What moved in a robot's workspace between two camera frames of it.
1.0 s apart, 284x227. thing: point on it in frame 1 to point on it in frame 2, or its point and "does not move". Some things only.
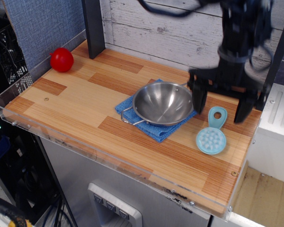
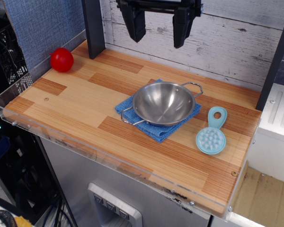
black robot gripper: [229, 75] to [184, 11]
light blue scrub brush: [212, 140] does not move
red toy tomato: [61, 59] does not move
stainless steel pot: [164, 103] does not move
